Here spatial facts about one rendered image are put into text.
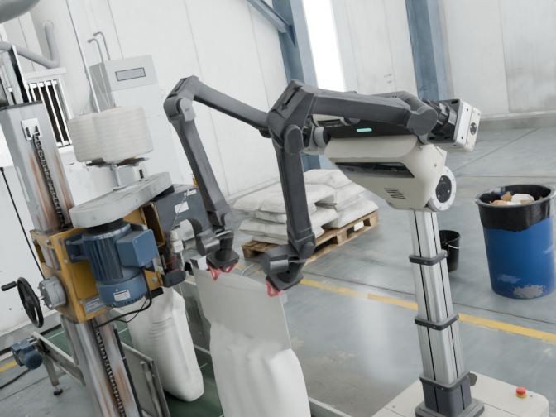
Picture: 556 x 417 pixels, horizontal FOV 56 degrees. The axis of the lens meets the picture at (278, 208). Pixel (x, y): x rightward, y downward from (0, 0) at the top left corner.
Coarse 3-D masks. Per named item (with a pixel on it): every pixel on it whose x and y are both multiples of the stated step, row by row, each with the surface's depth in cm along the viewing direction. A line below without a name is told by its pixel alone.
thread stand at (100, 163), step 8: (72, 16) 170; (72, 24) 170; (80, 48) 172; (88, 72) 174; (88, 80) 174; (96, 104) 176; (96, 160) 189; (128, 160) 171; (136, 160) 170; (144, 160) 169; (112, 168) 181; (120, 184) 183
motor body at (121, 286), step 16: (128, 224) 167; (96, 240) 161; (112, 240) 162; (96, 256) 163; (112, 256) 161; (96, 272) 165; (112, 272) 163; (128, 272) 166; (112, 288) 164; (128, 288) 165; (144, 288) 170; (112, 304) 166; (128, 304) 167
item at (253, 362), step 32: (224, 288) 180; (256, 288) 169; (224, 320) 189; (256, 320) 173; (224, 352) 186; (256, 352) 174; (288, 352) 175; (224, 384) 191; (256, 384) 174; (288, 384) 173; (224, 416) 202; (256, 416) 181; (288, 416) 174
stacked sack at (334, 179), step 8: (304, 176) 547; (312, 176) 543; (320, 176) 532; (328, 176) 528; (336, 176) 521; (344, 176) 527; (312, 184) 533; (320, 184) 525; (328, 184) 516; (336, 184) 516; (344, 184) 525
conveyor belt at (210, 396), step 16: (48, 336) 339; (64, 336) 334; (128, 336) 314; (208, 368) 259; (208, 384) 245; (176, 400) 237; (208, 400) 232; (176, 416) 226; (192, 416) 223; (208, 416) 221
